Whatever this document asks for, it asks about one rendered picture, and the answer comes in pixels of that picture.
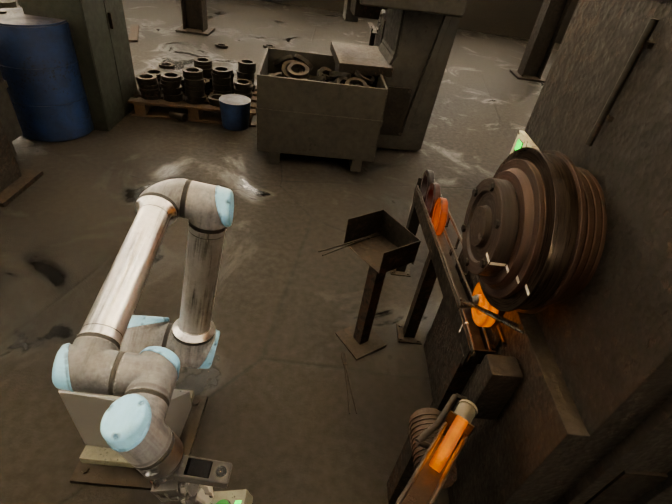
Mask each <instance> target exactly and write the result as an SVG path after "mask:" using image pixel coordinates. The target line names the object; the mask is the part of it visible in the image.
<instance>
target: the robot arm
mask: <svg viewBox="0 0 672 504"><path fill-rule="evenodd" d="M135 210H136V212H137V215H136V217H135V219H134V221H133V223H132V225H131V228H130V230H129V232H128V234H127V236H126V238H125V240H124V242H123V244H122V246H121V248H120V250H119V252H118V254H117V256H116V258H115V261H114V263H113V265H112V267H111V269H110V271H109V273H108V275H107V277H106V279H105V281H104V283H103V285H102V287H101V289H100V291H99V294H98V296H97V298H96V300H95V302H94V304H93V306H92V308H91V310H90V312H89V314H88V316H87V318H86V320H85V322H84V325H83V327H82V329H81V331H80V333H79V334H78V335H77V336H76V339H75V340H74V342H73V344H70V343H67V344H64V345H62V346H61V347H60V349H59V350H58V352H57V354H56V357H55V360H54V364H53V369H52V381H53V384H54V386H55V387H56V388H58V389H62V390H69V391H71V392H74V391H77V392H86V393H94V394H103V395H113V396H117V397H120V398H119V399H117V400H116V401H115V402H113V403H112V404H111V405H110V407H109V408H108V409H107V411H106V412H105V414H104V415H103V418H102V421H101V426H100V430H101V435H102V437H103V438H104V439H105V441H106V442H107V444H108V445H109V446H110V448H112V449H113V450H115V451H117V452H118V453H119V454H120V455H121V456H122V457H123V458H124V459H126V460H127V461H128V462H129V463H130V464H131V465H132V466H133V467H134V468H136V469H137V470H138V471H139V472H140V473H141V474H142V475H143V476H144V477H146V478H147V479H150V483H151V484H152V488H151V491H150V492H152V493H153V494H154V495H155V496H156V497H157V498H158V499H159V500H161V501H176V500H179V498H180V497H185V499H183V500H181V503H182V504H211V503H212V500H213V496H214V494H213V487H218V488H224V489H225V488H227V486H228V483H229V479H230V474H231V470H232V463H229V462H223V461H217V460H211V459H205V458H199V457H194V456H188V455H183V449H184V447H183V443H182V441H181V440H180V439H179V437H178V436H177V435H176V434H175V433H174V432H173V431H172V430H171V429H170V428H169V426H168V425H167V424H166V423H165V417H166V414H167V411H168V408H169V404H170V401H171V398H172V394H173V391H174V388H175V384H176V381H177V380H178V378H179V370H180V366H183V367H190V368H197V369H208V368H210V367H211V365H212V362H213V358H214V355H215V351H216V347H217V344H218V340H219V336H220V331H218V330H216V329H215V325H214V323H213V322H212V321H211V319H212V312H213V306H214V299H215V293H216V286H217V280H218V273H219V267H220V261H221V254H222V248H223V241H224V235H225V230H226V228H227V227H230V226H231V224H232V221H233V212H234V195H233V192H232V191H231V190H230V189H228V188H224V187H221V186H219V185H217V186H215V185H211V184H206V183H201V182H197V181H192V180H188V179H184V178H176V179H169V180H165V181H161V182H159V183H156V184H154V185H152V186H150V187H148V188H147V189H146V190H144V191H143V192H142V193H141V194H140V196H139V197H138V199H137V201H136V204H135ZM177 217H182V218H187V219H189V222H188V224H189V231H188V240H187V250H186V259H185V269H184V278H183V288H182V297H181V307H180V317H179V318H178V319H177V320H176V321H175V322H174V324H173V323H169V321H170V320H169V318H168V317H156V316H140V315H132V314H133V312H134V309H135V307H136V304H137V302H138V299H139V297H140V294H141V292H142V289H143V287H144V284H145V282H146V279H147V277H148V274H149V272H150V269H151V267H152V264H153V262H154V259H155V257H156V254H157V252H158V249H159V247H160V244H161V242H162V239H163V237H164V234H165V232H166V229H167V227H168V225H171V224H173V223H174V222H175V221H176V219H177ZM151 480H153V483H152V482H151ZM156 481H157V482H156ZM155 484H156V485H155ZM205 494H206V495H205ZM161 497H162V498H161Z"/></svg>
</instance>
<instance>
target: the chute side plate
mask: <svg viewBox="0 0 672 504"><path fill-rule="evenodd" d="M413 199H415V206H414V207H415V210H416V213H417V216H418V219H419V222H420V225H421V229H422V232H423V235H424V238H425V241H426V244H427V247H428V251H429V250H430V247H431V251H432V258H431V260H432V263H433V266H434V269H435V273H436V276H437V279H438V282H439V285H440V288H441V291H442V295H443V298H444V301H445V304H446V307H447V310H448V313H449V316H450V320H451V323H452V326H453V330H454V335H455V339H456V343H457V347H459V344H460V343H461V347H462V351H463V355H464V358H463V360H462V362H461V363H462V366H464V364H465V362H466V361H467V359H468V357H469V355H470V353H471V351H472V350H471V347H470V344H469V339H468V336H467V332H466V328H465V325H464V321H463V317H462V314H461V310H460V309H459V307H458V305H459V304H458V302H457V299H456V296H455V293H454V290H453V287H452V285H451V282H450V279H449V276H448V273H447V271H446V268H445V265H444V262H443V260H442V257H441V254H440V251H439V248H438V246H437V243H436V240H435V237H434V235H433V232H432V229H431V226H430V224H429V221H428V218H427V215H426V212H425V210H424V207H423V204H422V201H421V198H420V196H419V193H418V190H417V187H415V190H414V194H413ZM413 199H412V200H413ZM462 324H463V326H462ZM461 326H462V328H461ZM460 328H461V330H460ZM459 330H460V332H459Z"/></svg>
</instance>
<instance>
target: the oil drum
mask: <svg viewBox="0 0 672 504"><path fill-rule="evenodd" d="M78 63H79V61H78V60H77V56H76V52H75V48H74V44H73V40H72V36H71V32H70V28H69V24H68V22H66V20H63V19H56V18H49V17H42V16H34V15H27V14H24V12H23V9H22V8H0V72H1V74H2V77H3V80H6V81H7V84H8V87H7V91H8V94H9V97H10V99H11V102H12V105H13V108H14V111H15V113H16V116H17V119H18V122H19V124H20V127H21V130H22V133H23V134H22V135H23V136H24V137H27V138H29V139H32V140H36V141H43V142H60V141H68V140H73V139H77V138H81V137H83V136H85V135H87V134H89V133H91V132H92V131H93V130H94V125H93V121H92V117H91V113H90V109H89V105H88V101H87V96H86V93H85V89H84V85H83V81H82V76H81V72H80V68H79V64H78Z"/></svg>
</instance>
